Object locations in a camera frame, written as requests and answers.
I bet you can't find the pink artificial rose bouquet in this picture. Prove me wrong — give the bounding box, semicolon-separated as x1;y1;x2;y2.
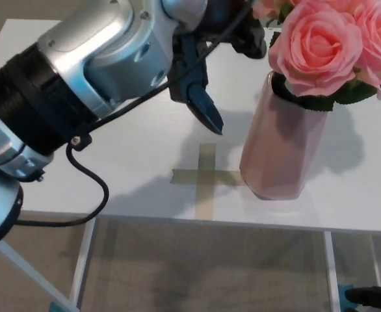
251;0;381;113

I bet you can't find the thin white table leg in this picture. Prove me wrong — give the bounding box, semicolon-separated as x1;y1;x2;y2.
370;233;381;287

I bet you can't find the blue floor tape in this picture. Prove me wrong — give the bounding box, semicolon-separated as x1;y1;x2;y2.
337;283;356;312

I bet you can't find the short tan tape strip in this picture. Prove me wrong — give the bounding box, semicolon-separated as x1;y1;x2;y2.
171;169;247;187

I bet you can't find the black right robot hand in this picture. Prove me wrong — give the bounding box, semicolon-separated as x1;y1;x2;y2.
345;285;381;311

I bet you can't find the long tan tape strip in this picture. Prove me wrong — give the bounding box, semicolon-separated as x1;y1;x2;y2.
195;143;217;220

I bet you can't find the pink faceted ceramic vase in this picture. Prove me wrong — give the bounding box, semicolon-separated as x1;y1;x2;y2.
239;71;330;201

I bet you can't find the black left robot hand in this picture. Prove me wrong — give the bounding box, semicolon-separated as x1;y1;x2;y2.
169;0;268;136

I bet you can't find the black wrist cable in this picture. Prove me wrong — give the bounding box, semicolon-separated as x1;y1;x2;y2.
14;0;255;227

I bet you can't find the light blue metal frame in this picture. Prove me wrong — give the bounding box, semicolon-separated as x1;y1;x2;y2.
0;239;81;312

